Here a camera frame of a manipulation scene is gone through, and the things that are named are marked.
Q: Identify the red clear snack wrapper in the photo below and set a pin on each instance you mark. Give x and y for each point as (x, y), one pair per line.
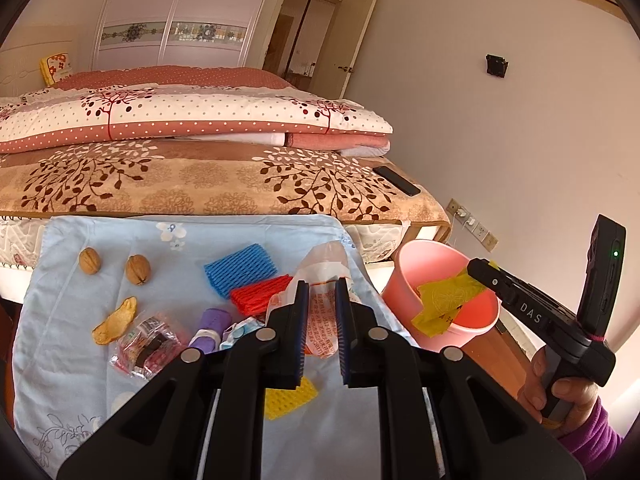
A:
(145, 345)

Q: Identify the orange peel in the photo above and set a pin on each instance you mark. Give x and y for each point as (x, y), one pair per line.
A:
(115, 322)

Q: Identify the pink plastic bucket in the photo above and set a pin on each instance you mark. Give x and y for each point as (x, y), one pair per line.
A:
(425, 270)

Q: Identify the person's right forearm purple sleeve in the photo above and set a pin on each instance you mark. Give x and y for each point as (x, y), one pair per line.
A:
(595, 442)

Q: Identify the double wall socket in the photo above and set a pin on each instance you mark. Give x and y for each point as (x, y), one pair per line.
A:
(484, 236)

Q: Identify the wooden bed frame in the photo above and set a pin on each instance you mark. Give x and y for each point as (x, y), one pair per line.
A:
(440, 232)

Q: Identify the yellow wrapper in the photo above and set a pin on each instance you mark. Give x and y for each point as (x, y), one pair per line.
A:
(445, 300)

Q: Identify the folded pink blanket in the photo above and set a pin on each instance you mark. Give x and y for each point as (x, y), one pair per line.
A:
(345, 141)

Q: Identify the walnut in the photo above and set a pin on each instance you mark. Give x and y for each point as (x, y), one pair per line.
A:
(137, 270)
(90, 261)

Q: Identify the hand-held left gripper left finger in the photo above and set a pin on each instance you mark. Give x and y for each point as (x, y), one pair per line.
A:
(301, 330)

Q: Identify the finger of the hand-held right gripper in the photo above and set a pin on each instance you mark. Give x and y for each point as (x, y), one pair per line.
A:
(510, 292)

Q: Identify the person's right hand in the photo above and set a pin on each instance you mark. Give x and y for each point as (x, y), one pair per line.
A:
(532, 390)

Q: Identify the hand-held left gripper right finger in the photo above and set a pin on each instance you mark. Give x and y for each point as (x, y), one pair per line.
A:
(341, 330)

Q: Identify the white headboard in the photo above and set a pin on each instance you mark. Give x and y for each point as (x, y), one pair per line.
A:
(30, 60)

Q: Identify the brown leaf-print blanket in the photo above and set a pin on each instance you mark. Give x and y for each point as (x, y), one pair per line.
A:
(210, 180)

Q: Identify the purple tube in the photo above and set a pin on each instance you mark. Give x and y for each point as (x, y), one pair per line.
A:
(212, 327)

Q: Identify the crumpled white blue wrapper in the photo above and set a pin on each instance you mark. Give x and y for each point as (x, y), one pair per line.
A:
(240, 332)

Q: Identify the red dotted bed cover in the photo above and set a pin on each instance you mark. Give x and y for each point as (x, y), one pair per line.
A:
(175, 75)

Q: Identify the blue foam fruit net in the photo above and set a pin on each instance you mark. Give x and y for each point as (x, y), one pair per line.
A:
(240, 267)

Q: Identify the red foam fruit net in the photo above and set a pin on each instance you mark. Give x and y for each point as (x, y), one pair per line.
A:
(257, 297)

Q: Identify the black phone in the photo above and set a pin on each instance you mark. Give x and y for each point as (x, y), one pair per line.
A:
(397, 180)

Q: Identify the white wardrobe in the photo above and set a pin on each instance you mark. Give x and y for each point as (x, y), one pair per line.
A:
(175, 10)

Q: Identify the folded tree-print quilt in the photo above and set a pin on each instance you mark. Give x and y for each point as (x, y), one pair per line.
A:
(200, 110)

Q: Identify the yellow foam fruit net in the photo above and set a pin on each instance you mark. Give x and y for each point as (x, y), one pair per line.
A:
(287, 400)

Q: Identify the clear plastic bag red print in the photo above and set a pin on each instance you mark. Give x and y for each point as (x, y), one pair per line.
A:
(322, 322)

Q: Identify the cream door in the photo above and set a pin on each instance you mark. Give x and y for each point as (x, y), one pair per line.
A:
(345, 45)

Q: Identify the light blue floral cloth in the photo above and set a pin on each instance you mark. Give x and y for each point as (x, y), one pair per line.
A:
(100, 285)

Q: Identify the white charger plug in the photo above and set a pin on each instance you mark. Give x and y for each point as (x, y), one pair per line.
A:
(468, 219)

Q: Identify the yellow floral pillow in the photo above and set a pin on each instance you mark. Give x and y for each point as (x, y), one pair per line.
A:
(55, 67)

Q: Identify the black wall bracket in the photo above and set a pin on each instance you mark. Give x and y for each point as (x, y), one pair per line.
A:
(497, 66)

